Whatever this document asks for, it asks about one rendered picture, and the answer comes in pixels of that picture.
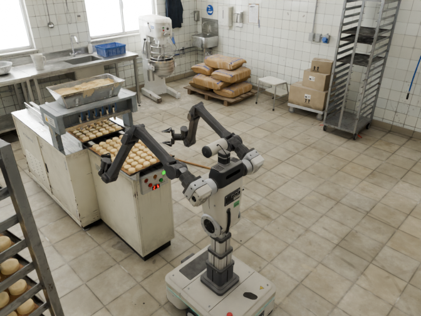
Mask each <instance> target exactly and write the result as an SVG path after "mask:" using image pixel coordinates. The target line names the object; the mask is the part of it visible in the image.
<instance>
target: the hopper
mask: <svg viewBox="0 0 421 316"><path fill-rule="evenodd" d="M99 79H104V80H111V81H113V82H114V83H111V84H107V85H103V86H100V87H95V88H90V89H87V90H82V91H79V92H74V93H69V94H66V95H60V94H58V93H57V92H59V91H65V90H67V89H69V88H73V87H75V86H76V85H81V86H86V85H89V84H91V83H93V81H97V80H99ZM124 81H125V80H122V79H120V78H117V77H115V76H113V75H110V74H104V75H99V76H94V77H90V78H85V79H81V80H76V81H73V82H68V83H62V84H59V85H53V86H50V87H46V88H47V89H48V90H49V92H50V93H51V94H52V96H54V98H55V99H56V101H57V102H58V103H59V104H60V105H62V106H63V107H65V108H67V109H69V108H73V107H77V106H80V105H85V104H87V103H92V102H96V101H99V100H104V99H106V98H111V97H115V96H118V94H119V92H120V89H121V87H122V85H123V83H124Z"/></svg>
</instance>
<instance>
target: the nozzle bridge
mask: <svg viewBox="0 0 421 316"><path fill-rule="evenodd" d="M115 103H116V106H117V109H116V106H115ZM109 105H110V112H109V115H107V113H106V107H108V111H109ZM112 105H114V107H115V109H116V110H115V113H113V110H112ZM102 107H103V109H102ZM39 108H40V111H41V116H42V119H43V123H44V124H45V125H47V126H48V127H49V132H50V135H51V140H52V143H53V147H55V148H56V149H57V150H59V151H61V150H64V148H63V143H62V140H61V135H63V134H66V132H67V131H70V130H74V129H77V128H80V127H84V126H86V125H90V124H94V123H96V122H100V121H102V120H106V119H110V118H113V117H116V116H119V115H122V118H123V124H125V125H127V126H129V127H131V126H133V117H132V112H133V113H134V112H137V111H138V108H137V98H136V94H134V93H131V92H128V91H126V90H124V89H122V88H121V89H120V92H119V94H118V96H115V97H111V98H106V99H104V100H99V101H96V102H92V103H87V104H85V105H80V106H77V107H73V108H69V109H67V108H65V107H63V106H62V105H60V104H59V103H58V102H57V101H55V102H51V103H46V104H43V105H39ZM95 109H96V110H95ZM99 109H101V112H102V113H103V114H102V117H100V113H99ZM88 111H89V112H90V118H89V121H86V116H85V115H86V113H87V114H88V117H89V113H88ZM93 111H94V112H95V115H96V116H95V117H96V119H93ZM81 112H82V116H83V120H82V123H80V122H79V119H78V117H79V115H80V117H81Z"/></svg>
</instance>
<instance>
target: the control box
mask: <svg viewBox="0 0 421 316"><path fill-rule="evenodd" d="M163 171H164V169H163V167H162V168H160V169H157V170H156V171H153V172H151V173H149V174H146V175H144V176H142V177H140V180H139V183H140V194H142V195H144V194H146V193H148V192H150V191H153V190H155V189H157V188H159V187H161V186H163V185H165V184H167V183H169V180H168V177H167V176H166V174H164V175H163V174H162V172H163ZM154 175H157V178H155V179H154V178H153V177H154ZM161 178H162V179H163V181H162V182H160V179H161ZM146 179H148V182H146V183H145V180H146ZM150 183H152V187H149V186H148V185H149V184H150ZM158 184H159V187H157V185H158ZM154 186H155V189H153V187H154Z"/></svg>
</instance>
